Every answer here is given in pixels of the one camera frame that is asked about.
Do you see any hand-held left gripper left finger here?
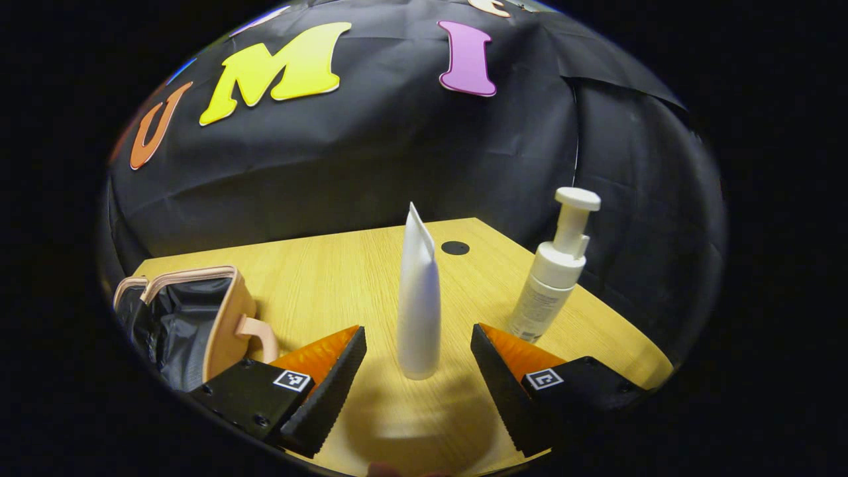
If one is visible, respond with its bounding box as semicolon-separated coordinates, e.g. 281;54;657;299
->
189;325;368;459

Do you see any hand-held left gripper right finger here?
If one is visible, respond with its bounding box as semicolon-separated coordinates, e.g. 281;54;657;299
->
470;323;653;459

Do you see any white squeeze tube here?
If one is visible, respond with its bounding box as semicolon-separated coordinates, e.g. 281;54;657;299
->
396;201;443;381

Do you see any beige suitcase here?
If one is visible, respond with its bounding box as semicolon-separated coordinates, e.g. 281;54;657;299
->
113;265;279;393

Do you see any white pump bottle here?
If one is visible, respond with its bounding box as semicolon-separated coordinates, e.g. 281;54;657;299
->
507;187;602;344

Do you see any black backdrop cloth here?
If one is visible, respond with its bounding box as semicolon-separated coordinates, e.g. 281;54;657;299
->
99;0;729;358

